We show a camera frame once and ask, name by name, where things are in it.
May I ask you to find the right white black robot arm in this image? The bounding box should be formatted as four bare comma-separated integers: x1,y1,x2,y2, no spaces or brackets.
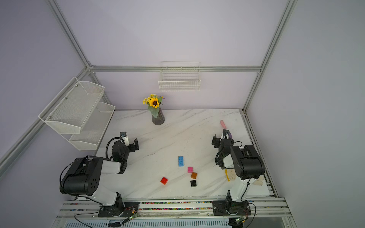
212,136,266,202

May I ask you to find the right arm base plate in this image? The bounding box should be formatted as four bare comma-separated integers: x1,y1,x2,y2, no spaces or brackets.
212,200,252,216

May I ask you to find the yellow handled brush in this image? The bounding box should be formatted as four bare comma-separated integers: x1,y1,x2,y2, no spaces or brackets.
225,170,230,182

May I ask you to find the aluminium frame rail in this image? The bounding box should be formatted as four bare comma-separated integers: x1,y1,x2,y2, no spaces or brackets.
56,198,292,220

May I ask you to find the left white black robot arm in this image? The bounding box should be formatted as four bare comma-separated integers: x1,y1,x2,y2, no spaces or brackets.
59,137,139,209

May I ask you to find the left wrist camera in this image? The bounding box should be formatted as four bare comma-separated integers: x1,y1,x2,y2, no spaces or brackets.
120,132,130,146

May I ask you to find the black lego brick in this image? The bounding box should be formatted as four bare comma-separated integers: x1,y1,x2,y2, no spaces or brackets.
190,180,197,187

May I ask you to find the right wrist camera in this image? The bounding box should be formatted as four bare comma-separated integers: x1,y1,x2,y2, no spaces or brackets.
222,129,232,140

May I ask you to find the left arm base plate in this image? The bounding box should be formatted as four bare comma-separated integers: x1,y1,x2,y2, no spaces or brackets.
98,201,140,218

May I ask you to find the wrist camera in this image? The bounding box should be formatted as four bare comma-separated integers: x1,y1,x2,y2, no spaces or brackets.
120,132,130,146
222,129,232,140

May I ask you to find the red lego brick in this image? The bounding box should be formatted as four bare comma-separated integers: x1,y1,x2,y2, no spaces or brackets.
160,177,168,185

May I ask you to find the white mesh two-tier shelf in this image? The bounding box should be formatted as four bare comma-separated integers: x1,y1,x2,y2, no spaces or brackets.
39,78,115,151

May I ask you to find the purple trowel pink handle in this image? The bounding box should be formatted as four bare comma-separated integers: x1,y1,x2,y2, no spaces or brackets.
220,120,227,129

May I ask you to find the white wire wall basket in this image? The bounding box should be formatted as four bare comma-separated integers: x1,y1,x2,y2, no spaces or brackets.
158,61,201,92

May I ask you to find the sunflower in grey vase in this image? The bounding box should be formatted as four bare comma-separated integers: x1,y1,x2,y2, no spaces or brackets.
143,94,165,125

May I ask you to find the blue lego brick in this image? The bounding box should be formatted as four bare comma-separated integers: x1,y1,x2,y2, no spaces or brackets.
178,156,184,167

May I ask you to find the orange lego brick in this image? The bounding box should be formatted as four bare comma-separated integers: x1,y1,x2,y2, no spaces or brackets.
191,172,197,179

